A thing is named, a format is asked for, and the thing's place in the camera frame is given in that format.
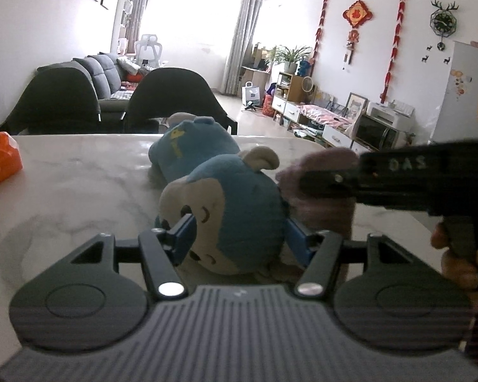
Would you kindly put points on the wooden shelf cabinet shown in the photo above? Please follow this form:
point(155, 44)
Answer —
point(292, 85)

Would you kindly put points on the black dining chair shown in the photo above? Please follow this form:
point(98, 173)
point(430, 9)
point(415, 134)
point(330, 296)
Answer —
point(51, 99)
point(171, 95)

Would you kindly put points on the person's right hand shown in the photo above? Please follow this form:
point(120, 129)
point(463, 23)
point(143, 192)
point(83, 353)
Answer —
point(460, 270)

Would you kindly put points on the white shopping bag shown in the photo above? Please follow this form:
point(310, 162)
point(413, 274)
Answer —
point(251, 94)

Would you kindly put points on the grey sofa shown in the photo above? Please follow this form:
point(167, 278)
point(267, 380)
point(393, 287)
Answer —
point(103, 75)

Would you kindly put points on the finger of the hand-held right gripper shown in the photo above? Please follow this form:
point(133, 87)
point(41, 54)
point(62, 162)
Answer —
point(330, 183)

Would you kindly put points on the small round fan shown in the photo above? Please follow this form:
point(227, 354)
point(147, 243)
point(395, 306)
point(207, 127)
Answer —
point(307, 84)

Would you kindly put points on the white printer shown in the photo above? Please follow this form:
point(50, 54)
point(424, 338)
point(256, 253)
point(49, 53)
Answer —
point(388, 113)

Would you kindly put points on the white bookshelf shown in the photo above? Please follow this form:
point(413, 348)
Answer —
point(124, 20)

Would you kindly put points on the red mesh bag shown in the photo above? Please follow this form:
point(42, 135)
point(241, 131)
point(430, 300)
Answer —
point(268, 105)

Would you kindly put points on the floral cloth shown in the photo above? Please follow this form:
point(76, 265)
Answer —
point(322, 113)

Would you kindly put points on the blue monkey plush toy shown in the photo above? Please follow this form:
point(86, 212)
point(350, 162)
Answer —
point(239, 195)

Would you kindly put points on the black microwave oven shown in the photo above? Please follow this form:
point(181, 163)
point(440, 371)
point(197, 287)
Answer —
point(376, 133)

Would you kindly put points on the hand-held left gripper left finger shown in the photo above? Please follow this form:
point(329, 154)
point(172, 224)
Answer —
point(185, 238)

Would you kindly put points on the red knot wall ornament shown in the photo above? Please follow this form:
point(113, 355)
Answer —
point(357, 14)

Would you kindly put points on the white refrigerator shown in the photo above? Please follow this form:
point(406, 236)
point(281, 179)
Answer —
point(462, 95)

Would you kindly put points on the white office chair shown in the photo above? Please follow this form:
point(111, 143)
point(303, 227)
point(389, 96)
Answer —
point(148, 47)

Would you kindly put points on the white tv cabinet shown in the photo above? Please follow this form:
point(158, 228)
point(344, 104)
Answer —
point(334, 137)

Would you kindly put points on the grey curtain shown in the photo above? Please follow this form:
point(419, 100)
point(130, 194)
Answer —
point(243, 36)
point(141, 8)

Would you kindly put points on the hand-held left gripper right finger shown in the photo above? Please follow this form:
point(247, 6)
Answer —
point(298, 242)

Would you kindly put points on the green potted plant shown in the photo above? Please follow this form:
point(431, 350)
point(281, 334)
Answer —
point(288, 53)

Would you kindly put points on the antler wall clock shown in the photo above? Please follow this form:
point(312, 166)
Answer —
point(443, 22)

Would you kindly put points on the leaning framed picture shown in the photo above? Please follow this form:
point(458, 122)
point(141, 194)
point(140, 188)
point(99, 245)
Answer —
point(356, 109)

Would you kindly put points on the mauve plush toy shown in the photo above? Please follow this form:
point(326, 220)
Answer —
point(322, 215)

